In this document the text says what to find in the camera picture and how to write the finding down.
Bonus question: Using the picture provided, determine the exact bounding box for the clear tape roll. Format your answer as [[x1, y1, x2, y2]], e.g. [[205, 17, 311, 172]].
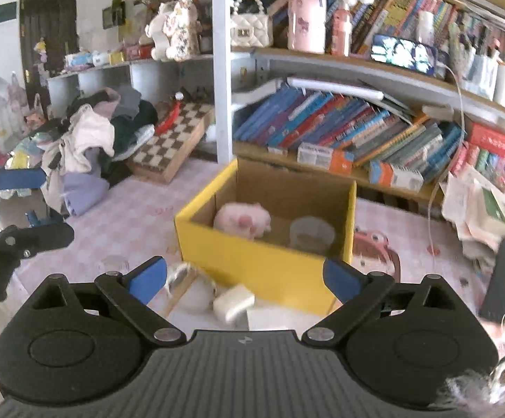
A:
[[289, 216, 336, 255]]

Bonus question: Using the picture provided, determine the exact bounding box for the white cube charger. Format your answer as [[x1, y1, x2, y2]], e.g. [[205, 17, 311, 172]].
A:
[[213, 284, 255, 324]]

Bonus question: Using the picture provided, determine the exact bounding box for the pink plush pig toy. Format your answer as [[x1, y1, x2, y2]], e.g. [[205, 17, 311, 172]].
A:
[[213, 202, 271, 240]]

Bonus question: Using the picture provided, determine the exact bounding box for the white power adapter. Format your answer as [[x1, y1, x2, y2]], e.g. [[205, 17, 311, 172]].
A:
[[247, 306, 322, 336]]

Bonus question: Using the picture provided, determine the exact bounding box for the pile of clothes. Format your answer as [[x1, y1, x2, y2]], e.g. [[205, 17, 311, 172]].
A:
[[6, 85, 159, 216]]

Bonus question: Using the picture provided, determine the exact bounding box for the yellow cardboard box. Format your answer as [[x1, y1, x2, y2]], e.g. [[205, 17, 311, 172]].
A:
[[175, 158, 357, 315]]

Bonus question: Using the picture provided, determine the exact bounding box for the wooden chess board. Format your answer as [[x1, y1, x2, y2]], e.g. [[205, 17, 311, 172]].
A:
[[128, 102, 215, 184]]

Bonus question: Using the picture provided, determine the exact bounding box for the white orange medicine box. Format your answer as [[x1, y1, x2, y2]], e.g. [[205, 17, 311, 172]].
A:
[[297, 142, 353, 175]]

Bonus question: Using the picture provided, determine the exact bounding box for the stack of papers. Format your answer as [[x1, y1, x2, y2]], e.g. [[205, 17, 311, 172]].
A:
[[441, 165, 505, 270]]

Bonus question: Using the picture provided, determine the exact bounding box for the black smartphone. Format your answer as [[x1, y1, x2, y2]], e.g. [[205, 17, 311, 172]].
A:
[[478, 238, 505, 324]]

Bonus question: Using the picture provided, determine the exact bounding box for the row of leaning books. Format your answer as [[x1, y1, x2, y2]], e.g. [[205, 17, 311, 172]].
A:
[[234, 79, 465, 186]]

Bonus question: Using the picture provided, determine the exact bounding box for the red toy stick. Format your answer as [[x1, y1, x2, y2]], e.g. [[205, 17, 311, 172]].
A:
[[155, 92, 184, 136]]

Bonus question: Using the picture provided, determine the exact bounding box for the lit phone screen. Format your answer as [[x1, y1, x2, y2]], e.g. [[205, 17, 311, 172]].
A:
[[370, 34, 438, 77]]

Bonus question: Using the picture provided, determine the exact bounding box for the white quilted handbag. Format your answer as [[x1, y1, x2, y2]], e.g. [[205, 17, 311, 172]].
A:
[[230, 0, 273, 48]]

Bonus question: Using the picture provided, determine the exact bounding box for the pink water bottle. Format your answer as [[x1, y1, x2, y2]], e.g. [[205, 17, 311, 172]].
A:
[[287, 0, 327, 54]]

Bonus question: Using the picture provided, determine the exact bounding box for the white shelf post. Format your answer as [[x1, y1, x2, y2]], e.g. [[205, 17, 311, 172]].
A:
[[212, 0, 234, 165]]

